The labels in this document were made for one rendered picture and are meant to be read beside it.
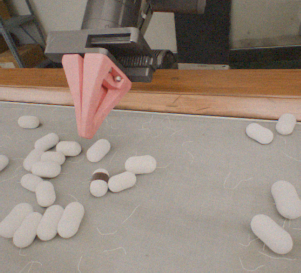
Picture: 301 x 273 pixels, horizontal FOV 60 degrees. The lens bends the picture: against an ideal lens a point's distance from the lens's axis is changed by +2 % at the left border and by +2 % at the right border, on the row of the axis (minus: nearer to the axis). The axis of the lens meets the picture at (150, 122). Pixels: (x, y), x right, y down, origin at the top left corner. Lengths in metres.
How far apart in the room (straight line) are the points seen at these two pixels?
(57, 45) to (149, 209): 0.19
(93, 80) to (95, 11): 0.07
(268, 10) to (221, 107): 1.92
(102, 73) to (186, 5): 0.12
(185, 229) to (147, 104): 0.23
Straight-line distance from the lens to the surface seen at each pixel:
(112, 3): 0.28
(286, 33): 2.35
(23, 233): 0.30
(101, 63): 0.24
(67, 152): 0.37
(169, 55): 0.94
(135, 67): 0.28
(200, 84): 0.44
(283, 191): 0.28
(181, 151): 0.34
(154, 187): 0.30
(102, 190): 0.30
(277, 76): 0.46
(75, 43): 0.26
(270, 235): 0.25
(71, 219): 0.28
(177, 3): 0.30
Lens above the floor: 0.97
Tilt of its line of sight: 35 degrees down
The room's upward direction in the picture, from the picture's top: 11 degrees counter-clockwise
